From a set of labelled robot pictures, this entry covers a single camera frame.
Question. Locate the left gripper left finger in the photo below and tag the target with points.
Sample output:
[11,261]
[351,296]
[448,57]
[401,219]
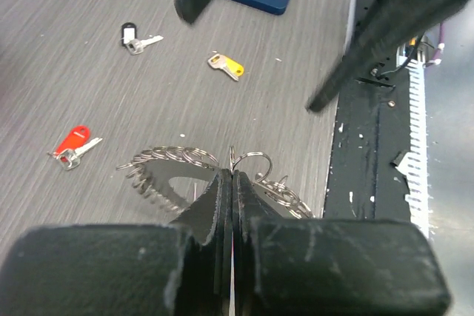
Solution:
[179,268]

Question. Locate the red tag key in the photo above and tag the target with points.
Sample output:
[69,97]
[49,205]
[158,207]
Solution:
[77,142]

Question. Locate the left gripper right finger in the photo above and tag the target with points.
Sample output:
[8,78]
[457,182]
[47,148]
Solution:
[287,266]

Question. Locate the white cable duct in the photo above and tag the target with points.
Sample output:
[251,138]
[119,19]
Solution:
[413,165]

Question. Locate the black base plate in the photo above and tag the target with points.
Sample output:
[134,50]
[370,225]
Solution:
[372,130]

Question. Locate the black tag key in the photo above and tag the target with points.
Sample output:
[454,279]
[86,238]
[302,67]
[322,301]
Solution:
[130,41]

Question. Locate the large metal keyring disc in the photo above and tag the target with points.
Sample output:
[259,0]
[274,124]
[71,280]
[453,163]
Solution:
[151,170]

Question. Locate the yellow tag key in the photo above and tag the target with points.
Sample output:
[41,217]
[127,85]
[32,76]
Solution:
[232,68]

